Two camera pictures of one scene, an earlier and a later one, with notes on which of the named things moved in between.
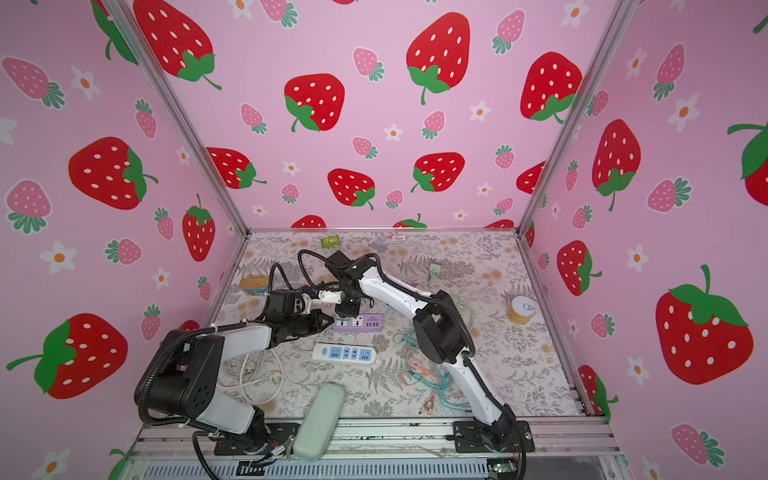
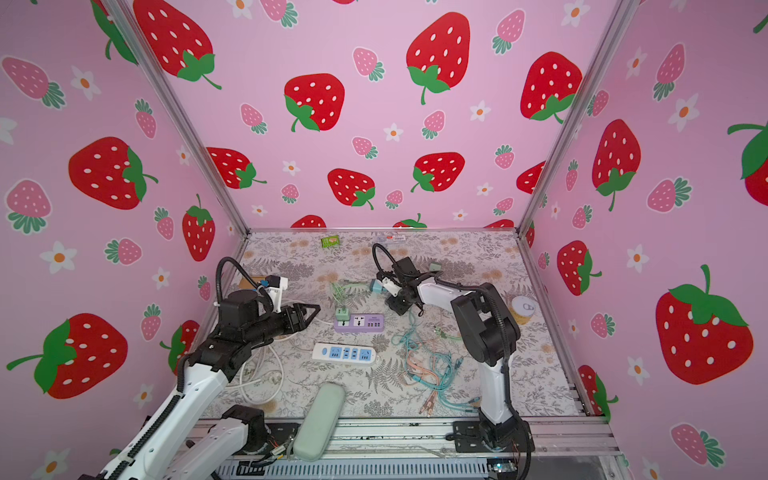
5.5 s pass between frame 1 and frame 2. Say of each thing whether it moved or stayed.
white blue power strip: stayed
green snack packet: stayed
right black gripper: moved
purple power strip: stayed
